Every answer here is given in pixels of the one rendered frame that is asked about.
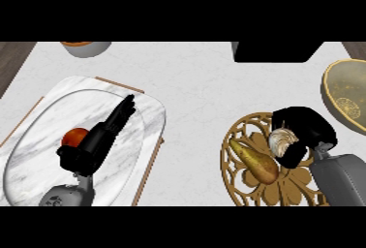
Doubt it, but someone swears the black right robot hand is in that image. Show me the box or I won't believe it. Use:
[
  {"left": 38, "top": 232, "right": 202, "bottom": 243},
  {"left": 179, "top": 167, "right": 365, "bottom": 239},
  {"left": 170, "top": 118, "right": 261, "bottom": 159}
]
[{"left": 270, "top": 106, "right": 339, "bottom": 170}]

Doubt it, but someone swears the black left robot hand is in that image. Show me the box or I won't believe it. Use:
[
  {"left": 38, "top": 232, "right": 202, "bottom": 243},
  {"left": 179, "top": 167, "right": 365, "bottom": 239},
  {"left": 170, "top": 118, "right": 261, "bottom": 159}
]
[{"left": 56, "top": 94, "right": 137, "bottom": 177}]

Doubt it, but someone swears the yellow bowl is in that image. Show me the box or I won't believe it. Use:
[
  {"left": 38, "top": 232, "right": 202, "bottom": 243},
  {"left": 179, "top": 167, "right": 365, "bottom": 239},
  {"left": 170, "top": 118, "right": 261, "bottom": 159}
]
[{"left": 320, "top": 58, "right": 366, "bottom": 136}]

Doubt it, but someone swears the gold openwork placemat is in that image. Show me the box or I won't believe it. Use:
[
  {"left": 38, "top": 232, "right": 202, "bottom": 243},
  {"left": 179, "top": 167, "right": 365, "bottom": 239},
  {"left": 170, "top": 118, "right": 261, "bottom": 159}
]
[{"left": 218, "top": 111, "right": 332, "bottom": 207}]

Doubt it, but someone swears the red-orange fruit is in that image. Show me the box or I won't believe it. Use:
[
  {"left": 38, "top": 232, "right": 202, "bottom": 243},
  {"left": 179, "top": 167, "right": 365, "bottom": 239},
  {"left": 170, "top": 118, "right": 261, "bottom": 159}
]
[{"left": 60, "top": 127, "right": 90, "bottom": 147}]

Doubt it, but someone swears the white marble tray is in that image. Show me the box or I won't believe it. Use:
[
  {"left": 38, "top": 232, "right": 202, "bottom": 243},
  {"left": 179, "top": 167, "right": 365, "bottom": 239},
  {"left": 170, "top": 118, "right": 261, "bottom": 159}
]
[{"left": 0, "top": 76, "right": 167, "bottom": 207}]

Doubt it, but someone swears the yellow-brown pear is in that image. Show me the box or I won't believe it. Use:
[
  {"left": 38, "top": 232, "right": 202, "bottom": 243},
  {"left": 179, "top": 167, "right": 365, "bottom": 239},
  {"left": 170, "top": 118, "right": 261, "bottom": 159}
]
[{"left": 229, "top": 138, "right": 280, "bottom": 186}]

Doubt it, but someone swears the black appliance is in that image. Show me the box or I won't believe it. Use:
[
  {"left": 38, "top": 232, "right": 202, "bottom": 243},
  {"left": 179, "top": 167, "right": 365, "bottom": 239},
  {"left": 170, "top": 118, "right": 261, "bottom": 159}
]
[{"left": 230, "top": 42, "right": 326, "bottom": 64}]

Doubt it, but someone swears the grey cup with orange contents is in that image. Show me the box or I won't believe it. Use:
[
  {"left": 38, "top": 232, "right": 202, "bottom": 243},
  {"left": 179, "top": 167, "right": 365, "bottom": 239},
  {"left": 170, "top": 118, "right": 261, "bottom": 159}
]
[{"left": 59, "top": 42, "right": 114, "bottom": 59}]

